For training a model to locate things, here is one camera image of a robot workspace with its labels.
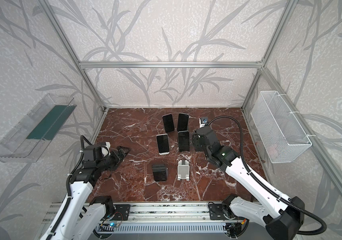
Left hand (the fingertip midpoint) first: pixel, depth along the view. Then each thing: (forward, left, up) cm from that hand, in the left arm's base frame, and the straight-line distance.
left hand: (129, 148), depth 79 cm
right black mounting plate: (-26, -46, -15) cm, 55 cm away
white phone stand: (-7, -29, -10) cm, 32 cm away
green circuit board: (-33, +6, -16) cm, 37 cm away
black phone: (+24, -19, -7) cm, 31 cm away
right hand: (+7, -37, +9) cm, 39 cm away
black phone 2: (+22, -29, -5) cm, 37 cm away
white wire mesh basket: (-3, -70, +18) cm, 72 cm away
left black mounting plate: (-27, +1, -14) cm, 31 cm away
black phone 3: (-3, -35, +14) cm, 38 cm away
